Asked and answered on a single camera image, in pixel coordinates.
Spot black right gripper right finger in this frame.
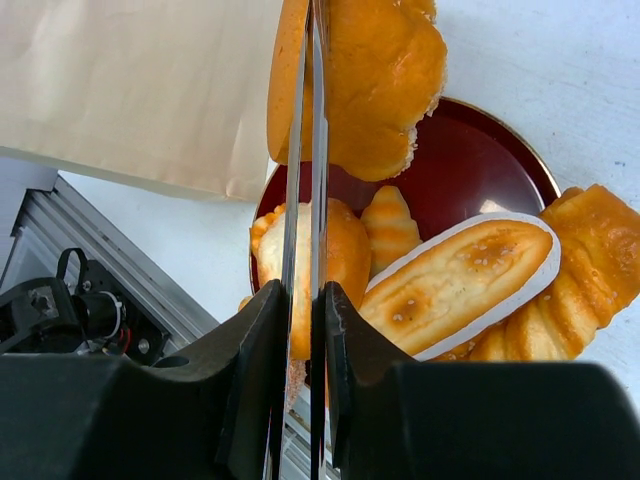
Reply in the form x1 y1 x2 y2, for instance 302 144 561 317
326 283 639 479

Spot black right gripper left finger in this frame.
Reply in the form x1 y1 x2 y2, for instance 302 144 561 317
1 280 286 479

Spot sugared round bread roll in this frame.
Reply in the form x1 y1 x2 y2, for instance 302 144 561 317
250 198 371 360

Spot long braided pastry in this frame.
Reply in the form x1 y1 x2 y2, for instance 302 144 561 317
437 185 639 362

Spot cream paper bag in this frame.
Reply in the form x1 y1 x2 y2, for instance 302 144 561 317
1 1 281 202

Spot round orange bun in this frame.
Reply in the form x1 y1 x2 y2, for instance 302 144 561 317
267 0 447 182

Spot metal tongs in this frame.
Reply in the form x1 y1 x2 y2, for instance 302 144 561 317
281 1 330 479

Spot long white-edged bread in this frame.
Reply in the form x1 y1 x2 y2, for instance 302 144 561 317
359 212 561 361

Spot small croissant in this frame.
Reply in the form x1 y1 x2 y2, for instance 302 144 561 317
361 185 422 277

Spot dark red round plate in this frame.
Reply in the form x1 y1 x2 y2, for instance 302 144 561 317
248 97 561 391

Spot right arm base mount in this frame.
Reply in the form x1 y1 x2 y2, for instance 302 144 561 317
1 248 170 366

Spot aluminium frame rail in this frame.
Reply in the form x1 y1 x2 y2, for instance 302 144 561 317
1 178 220 357

